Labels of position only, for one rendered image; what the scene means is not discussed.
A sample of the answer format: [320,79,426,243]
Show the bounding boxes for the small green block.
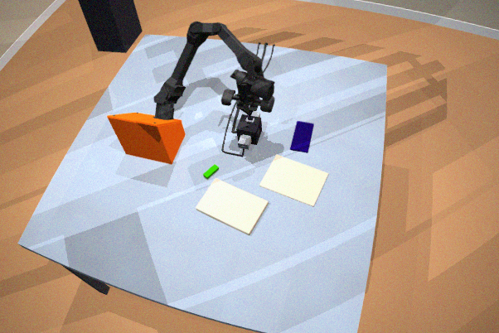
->
[203,164,219,180]

